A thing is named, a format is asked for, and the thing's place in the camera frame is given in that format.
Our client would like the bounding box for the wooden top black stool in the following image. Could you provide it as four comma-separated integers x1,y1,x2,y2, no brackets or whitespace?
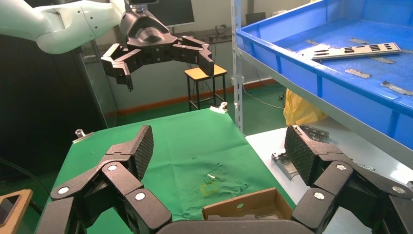
184,64,228,112

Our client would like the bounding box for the wooden frame phone holder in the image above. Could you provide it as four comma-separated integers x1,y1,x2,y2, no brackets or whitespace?
0,189,34,234

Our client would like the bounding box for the black computer monitor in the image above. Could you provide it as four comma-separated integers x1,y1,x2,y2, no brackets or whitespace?
147,0,196,28

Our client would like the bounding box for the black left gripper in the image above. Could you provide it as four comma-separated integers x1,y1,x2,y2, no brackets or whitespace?
100,11,215,92

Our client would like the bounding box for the glass panel metal frame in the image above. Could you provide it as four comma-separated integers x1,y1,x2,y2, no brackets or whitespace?
72,40,119,129

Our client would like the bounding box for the grey tape strip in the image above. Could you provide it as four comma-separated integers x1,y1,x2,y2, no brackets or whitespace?
344,68,372,79

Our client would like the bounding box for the green table cloth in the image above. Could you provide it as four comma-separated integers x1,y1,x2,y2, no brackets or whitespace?
35,108,296,234

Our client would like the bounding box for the brown cardboard box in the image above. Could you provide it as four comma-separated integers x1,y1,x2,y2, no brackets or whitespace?
202,187,294,221

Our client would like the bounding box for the blue plastic tray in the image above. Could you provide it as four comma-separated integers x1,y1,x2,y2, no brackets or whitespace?
236,0,413,151

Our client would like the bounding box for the silver metal IO shield plate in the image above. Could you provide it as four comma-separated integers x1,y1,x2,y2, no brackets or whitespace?
310,42,402,62

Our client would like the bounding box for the yellow plastic bag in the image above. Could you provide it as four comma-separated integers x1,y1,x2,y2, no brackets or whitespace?
283,89,329,127

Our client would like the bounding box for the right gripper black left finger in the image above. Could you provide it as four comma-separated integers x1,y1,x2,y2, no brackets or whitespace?
35,125,172,234

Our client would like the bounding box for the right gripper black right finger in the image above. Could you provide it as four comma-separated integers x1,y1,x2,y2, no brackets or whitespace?
283,125,413,234

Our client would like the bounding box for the folded grey metal bracket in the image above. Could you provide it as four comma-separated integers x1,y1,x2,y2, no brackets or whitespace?
298,124,330,143

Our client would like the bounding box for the flat grey metal plate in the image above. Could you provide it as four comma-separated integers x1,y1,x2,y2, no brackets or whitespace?
271,152,300,180

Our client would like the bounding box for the silver binder clip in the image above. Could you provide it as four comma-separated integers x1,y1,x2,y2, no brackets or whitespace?
209,101,229,115
71,129,95,145

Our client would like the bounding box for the white metal shelf rack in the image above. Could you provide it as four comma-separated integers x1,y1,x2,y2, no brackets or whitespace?
230,0,413,162

